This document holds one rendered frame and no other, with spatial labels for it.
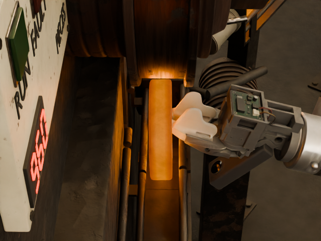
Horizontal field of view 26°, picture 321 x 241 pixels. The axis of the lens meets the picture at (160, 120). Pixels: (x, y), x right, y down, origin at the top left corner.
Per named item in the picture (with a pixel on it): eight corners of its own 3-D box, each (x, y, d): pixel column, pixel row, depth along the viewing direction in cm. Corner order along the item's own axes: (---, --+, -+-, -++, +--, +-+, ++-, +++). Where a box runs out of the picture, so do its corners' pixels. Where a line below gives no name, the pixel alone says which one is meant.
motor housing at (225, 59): (193, 274, 175) (202, 119, 139) (192, 206, 191) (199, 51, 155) (245, 275, 175) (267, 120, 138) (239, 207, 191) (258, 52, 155)
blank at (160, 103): (147, 138, 95) (172, 138, 95) (149, 57, 105) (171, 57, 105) (150, 200, 107) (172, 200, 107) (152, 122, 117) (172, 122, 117)
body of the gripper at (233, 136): (226, 81, 104) (301, 99, 106) (208, 121, 110) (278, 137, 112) (229, 115, 99) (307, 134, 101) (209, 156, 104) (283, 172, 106)
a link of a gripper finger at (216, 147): (187, 119, 105) (241, 131, 106) (183, 127, 106) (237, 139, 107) (187, 140, 101) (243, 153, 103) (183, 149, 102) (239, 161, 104)
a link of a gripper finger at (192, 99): (164, 79, 103) (223, 93, 105) (153, 107, 107) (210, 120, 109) (164, 92, 101) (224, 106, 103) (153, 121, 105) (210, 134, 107)
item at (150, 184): (138, 192, 109) (138, 189, 109) (143, 110, 123) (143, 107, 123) (186, 192, 109) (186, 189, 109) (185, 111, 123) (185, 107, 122)
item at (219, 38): (192, 49, 139) (191, 25, 135) (216, 23, 144) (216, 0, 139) (217, 59, 137) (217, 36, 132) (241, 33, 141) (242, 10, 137)
